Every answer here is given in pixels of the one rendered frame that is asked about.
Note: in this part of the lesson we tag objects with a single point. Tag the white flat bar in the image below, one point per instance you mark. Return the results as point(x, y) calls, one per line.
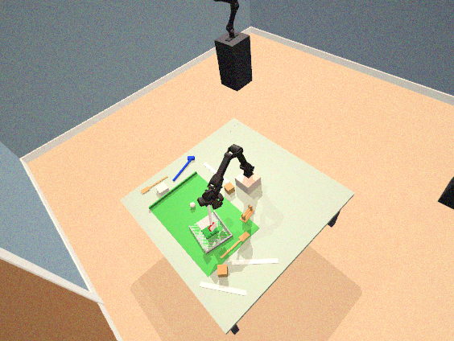
point(223, 288)
point(214, 171)
point(255, 261)

